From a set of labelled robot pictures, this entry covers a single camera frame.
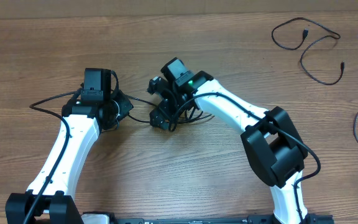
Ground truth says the black mini-USB cable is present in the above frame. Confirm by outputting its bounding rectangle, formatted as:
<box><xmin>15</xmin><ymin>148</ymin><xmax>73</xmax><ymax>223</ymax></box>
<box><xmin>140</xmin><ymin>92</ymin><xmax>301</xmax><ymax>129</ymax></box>
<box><xmin>270</xmin><ymin>17</ymin><xmax>346</xmax><ymax>86</ymax></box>

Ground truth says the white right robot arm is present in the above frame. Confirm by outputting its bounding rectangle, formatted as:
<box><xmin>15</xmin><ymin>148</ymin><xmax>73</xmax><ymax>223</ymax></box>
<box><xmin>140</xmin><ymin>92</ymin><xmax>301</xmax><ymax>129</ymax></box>
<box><xmin>147</xmin><ymin>58</ymin><xmax>308</xmax><ymax>223</ymax></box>

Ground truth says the black USB-C cable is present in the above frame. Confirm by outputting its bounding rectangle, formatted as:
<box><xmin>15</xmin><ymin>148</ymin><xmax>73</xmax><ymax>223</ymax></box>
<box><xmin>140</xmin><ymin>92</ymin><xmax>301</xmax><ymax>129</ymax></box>
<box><xmin>124</xmin><ymin>93</ymin><xmax>216</xmax><ymax>125</ymax></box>

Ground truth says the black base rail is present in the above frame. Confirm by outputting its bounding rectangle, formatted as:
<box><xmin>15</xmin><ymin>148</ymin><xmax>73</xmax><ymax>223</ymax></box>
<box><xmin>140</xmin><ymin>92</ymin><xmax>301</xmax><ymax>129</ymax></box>
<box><xmin>79</xmin><ymin>211</ymin><xmax>335</xmax><ymax>224</ymax></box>

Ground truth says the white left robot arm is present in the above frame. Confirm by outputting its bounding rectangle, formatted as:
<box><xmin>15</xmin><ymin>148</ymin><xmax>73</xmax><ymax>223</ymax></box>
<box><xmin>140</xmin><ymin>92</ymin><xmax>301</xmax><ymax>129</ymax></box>
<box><xmin>5</xmin><ymin>68</ymin><xmax>133</xmax><ymax>224</ymax></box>

